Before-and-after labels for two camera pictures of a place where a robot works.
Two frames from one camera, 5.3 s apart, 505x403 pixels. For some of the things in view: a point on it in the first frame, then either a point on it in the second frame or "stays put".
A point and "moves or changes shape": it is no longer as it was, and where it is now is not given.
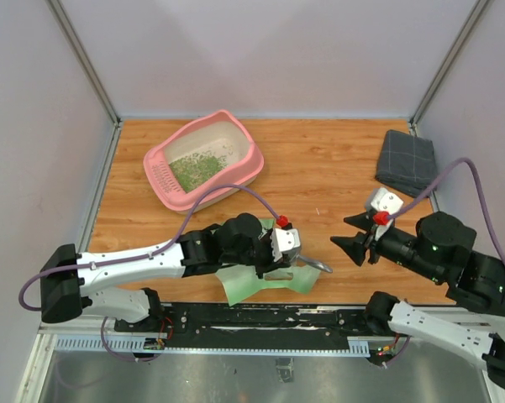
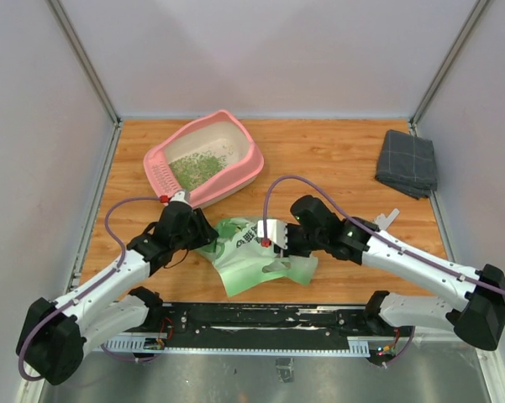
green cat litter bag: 238,280 moves or changes shape
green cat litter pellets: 194,168 stays put
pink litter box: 219,151 stays put
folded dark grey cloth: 406,162 stays put
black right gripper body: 397,245 to 300,243
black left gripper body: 264,258 to 195,236
